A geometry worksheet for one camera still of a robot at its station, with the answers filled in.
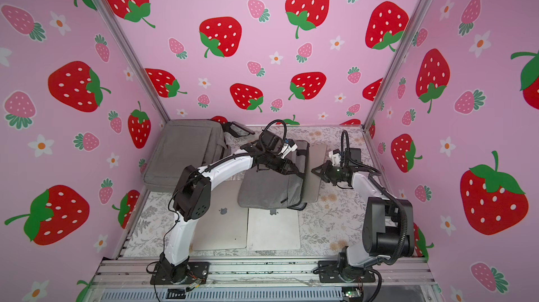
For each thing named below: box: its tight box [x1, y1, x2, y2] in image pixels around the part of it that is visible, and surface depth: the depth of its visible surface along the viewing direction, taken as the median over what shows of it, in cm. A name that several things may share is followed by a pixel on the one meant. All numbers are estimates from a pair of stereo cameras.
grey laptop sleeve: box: [237, 140, 310, 210], surface depth 88 cm
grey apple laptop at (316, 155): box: [301, 143, 328, 203], surface depth 90 cm
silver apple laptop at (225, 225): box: [191, 180, 249, 251], surface depth 87 cm
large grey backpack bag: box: [143, 119, 232, 193], surface depth 105 cm
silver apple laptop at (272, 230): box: [246, 207, 302, 251], surface depth 85 cm
